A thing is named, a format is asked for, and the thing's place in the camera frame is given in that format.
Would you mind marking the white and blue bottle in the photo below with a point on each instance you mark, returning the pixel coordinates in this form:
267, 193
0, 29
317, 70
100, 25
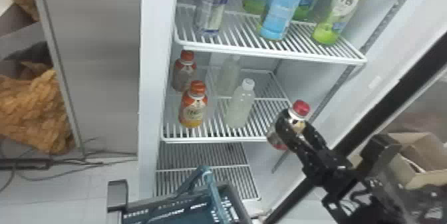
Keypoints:
209, 5

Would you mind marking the clear bottle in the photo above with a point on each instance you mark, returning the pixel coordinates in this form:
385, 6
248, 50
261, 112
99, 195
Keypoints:
228, 77

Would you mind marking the white fridge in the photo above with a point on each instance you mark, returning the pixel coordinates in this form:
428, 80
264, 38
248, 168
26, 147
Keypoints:
153, 78

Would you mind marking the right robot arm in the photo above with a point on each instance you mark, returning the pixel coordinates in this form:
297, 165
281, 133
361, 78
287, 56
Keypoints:
366, 204

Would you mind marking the green bottle with white label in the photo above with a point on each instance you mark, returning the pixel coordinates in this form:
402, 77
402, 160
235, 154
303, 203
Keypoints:
337, 12

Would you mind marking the orange bottle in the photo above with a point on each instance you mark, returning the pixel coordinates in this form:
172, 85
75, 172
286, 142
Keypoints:
192, 110

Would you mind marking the fridge door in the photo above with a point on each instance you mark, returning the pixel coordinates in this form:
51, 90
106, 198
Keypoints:
394, 104

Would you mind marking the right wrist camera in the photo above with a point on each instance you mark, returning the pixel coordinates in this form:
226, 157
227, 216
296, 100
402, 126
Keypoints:
379, 157

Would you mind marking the cardboard box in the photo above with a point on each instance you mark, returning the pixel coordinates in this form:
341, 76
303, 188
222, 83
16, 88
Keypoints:
419, 155

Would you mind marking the brown bottle with red cap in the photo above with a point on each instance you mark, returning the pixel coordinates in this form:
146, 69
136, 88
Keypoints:
183, 75
301, 108

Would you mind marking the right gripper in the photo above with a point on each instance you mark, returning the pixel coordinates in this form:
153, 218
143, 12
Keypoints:
326, 167

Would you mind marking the blue basket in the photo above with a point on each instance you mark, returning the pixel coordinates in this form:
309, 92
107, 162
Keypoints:
195, 211

